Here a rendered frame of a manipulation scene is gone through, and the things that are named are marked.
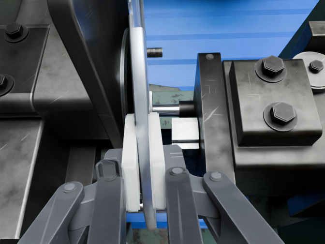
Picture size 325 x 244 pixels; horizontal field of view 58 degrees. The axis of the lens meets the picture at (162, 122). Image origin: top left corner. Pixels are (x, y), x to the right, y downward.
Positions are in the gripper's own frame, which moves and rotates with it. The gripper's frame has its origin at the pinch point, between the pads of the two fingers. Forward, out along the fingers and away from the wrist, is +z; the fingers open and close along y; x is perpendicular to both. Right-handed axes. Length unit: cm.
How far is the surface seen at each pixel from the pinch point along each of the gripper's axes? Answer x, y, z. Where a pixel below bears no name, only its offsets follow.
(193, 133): -8.4, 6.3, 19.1
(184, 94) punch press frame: -12.1, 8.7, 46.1
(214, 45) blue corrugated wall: -26, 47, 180
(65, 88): 2.1, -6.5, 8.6
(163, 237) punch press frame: -30.5, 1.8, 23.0
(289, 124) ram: -3.4, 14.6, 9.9
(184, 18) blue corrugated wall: -9, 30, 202
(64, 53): 4.5, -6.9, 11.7
